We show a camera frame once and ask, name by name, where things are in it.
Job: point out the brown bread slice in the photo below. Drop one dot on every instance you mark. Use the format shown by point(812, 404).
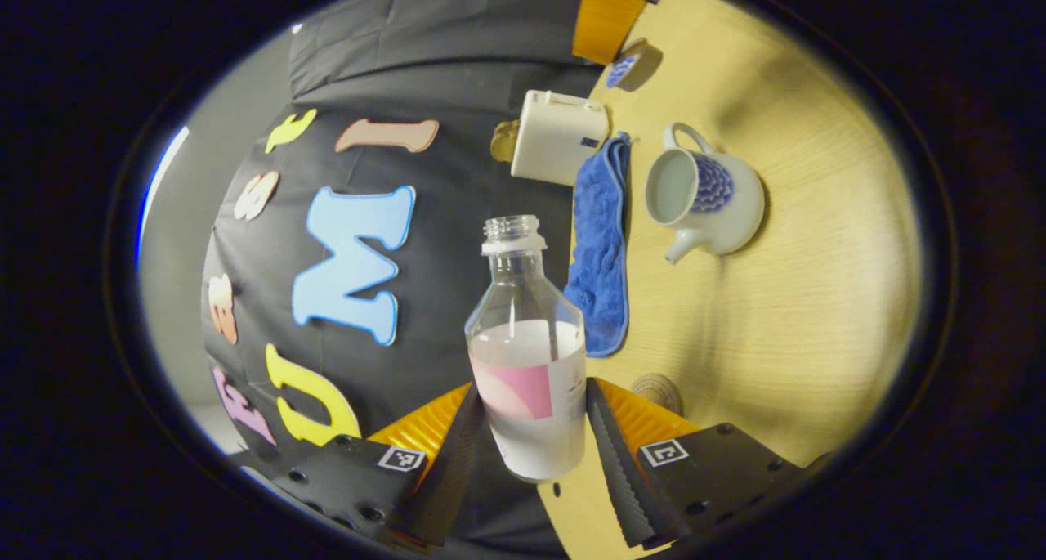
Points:
point(504, 141)

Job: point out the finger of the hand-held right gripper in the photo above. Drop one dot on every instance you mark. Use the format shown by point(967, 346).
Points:
point(605, 16)

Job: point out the round wooden coaster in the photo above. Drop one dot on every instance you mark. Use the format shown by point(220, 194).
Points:
point(658, 390)

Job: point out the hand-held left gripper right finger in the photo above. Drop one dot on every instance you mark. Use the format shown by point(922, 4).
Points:
point(613, 470)

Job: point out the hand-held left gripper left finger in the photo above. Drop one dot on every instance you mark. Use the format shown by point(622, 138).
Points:
point(458, 462)

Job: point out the white toaster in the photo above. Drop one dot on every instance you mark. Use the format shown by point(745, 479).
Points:
point(560, 139)

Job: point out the clear plastic water bottle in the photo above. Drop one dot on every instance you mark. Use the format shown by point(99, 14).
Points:
point(531, 429)

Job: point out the black backdrop cloth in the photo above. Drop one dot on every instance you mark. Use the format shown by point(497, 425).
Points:
point(458, 53)

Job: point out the white blue-flowered teacup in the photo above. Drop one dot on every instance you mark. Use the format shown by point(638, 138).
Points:
point(735, 217)

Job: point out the blue folded towel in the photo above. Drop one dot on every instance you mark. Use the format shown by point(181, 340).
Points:
point(601, 249)

